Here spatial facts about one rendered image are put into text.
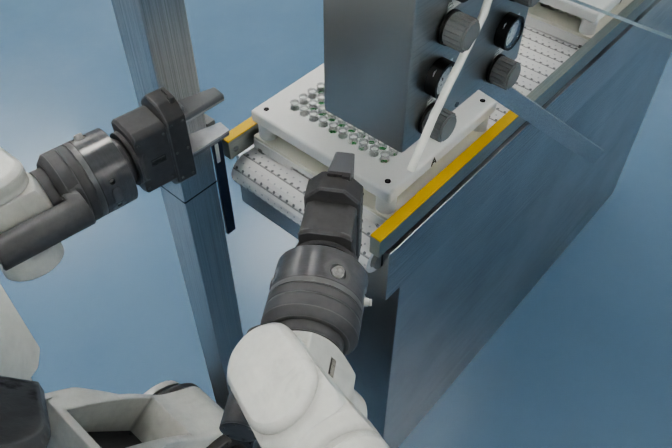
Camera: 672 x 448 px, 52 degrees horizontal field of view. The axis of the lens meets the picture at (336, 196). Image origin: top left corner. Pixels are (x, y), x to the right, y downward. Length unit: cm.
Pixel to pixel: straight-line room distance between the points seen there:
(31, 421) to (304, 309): 25
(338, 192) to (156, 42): 31
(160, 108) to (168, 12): 12
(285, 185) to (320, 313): 39
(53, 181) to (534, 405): 139
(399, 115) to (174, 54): 32
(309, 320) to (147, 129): 30
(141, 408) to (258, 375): 52
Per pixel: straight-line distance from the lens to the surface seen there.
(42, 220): 73
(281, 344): 55
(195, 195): 100
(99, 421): 101
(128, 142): 78
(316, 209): 66
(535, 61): 122
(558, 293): 207
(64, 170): 75
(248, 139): 100
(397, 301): 115
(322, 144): 90
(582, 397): 191
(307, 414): 50
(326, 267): 61
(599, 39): 124
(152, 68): 85
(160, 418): 104
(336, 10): 65
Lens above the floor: 160
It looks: 46 degrees down
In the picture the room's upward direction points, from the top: straight up
